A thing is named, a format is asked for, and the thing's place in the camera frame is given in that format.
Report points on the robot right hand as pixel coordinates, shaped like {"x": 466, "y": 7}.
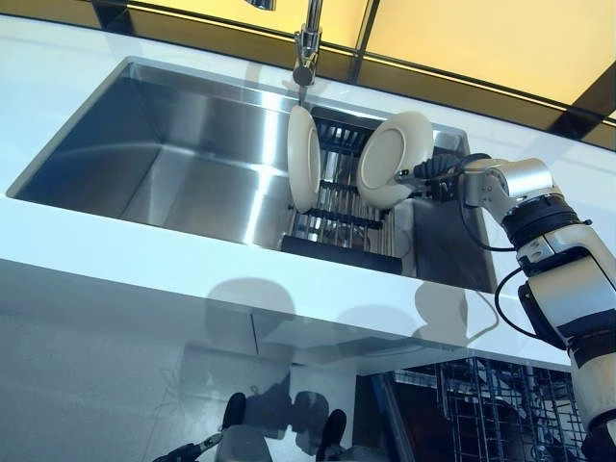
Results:
{"x": 440, "y": 166}

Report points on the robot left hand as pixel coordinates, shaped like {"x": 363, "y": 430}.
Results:
{"x": 192, "y": 447}

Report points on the beige round plate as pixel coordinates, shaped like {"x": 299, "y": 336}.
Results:
{"x": 385, "y": 163}
{"x": 303, "y": 163}

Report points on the white glossy cabinet door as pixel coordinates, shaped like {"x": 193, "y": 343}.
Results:
{"x": 308, "y": 375}
{"x": 96, "y": 385}

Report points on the black sink drying rack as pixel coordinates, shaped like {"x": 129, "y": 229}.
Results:
{"x": 337, "y": 255}

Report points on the chrome gooseneck kitchen faucet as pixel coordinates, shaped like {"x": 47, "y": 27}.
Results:
{"x": 308, "y": 48}

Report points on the stainless steel sink basin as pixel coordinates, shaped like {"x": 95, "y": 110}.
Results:
{"x": 192, "y": 183}

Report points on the dark window frame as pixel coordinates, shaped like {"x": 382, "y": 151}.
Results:
{"x": 113, "y": 14}

